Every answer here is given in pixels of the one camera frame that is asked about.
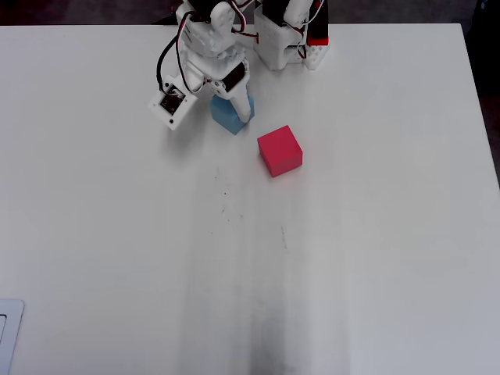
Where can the silver laptop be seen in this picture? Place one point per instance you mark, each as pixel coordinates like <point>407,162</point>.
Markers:
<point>11,332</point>

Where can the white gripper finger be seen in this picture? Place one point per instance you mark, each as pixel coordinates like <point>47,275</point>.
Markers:
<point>242,105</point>
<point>215,88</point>

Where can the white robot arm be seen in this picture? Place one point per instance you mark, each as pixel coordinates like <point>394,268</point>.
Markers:
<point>218,23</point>

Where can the red black table clamp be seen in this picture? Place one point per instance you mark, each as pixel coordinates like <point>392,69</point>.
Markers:
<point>318,27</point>

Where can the red foam cube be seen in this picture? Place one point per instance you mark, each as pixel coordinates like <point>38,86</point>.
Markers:
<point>279,150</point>

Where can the blue foam cube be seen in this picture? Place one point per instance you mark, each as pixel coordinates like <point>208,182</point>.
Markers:
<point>224,115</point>

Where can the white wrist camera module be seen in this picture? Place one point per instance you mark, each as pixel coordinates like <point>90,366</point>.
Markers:
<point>172,103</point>

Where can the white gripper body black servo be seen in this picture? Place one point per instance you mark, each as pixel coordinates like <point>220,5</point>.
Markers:
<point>237,83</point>

